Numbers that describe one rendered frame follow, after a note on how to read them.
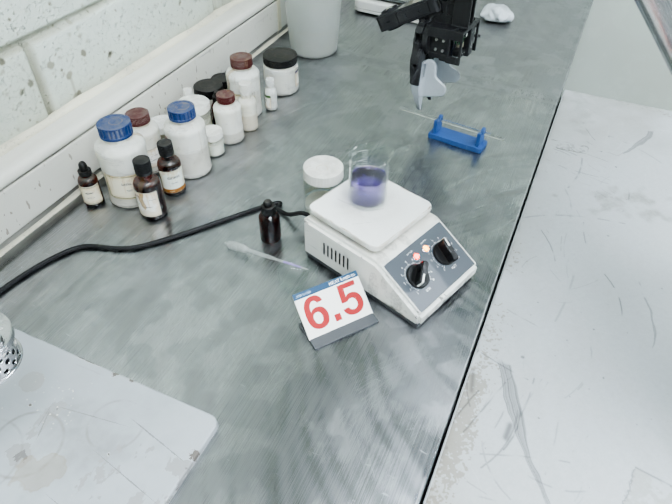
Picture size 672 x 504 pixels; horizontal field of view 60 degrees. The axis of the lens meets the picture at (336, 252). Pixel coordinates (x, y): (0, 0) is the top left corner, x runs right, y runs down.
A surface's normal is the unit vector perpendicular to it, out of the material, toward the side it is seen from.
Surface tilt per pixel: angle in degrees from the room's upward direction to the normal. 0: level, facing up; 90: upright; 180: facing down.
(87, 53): 90
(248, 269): 0
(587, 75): 90
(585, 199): 0
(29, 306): 0
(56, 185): 90
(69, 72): 90
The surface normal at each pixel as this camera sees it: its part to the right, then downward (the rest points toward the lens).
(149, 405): 0.01, -0.73
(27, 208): 0.91, 0.29
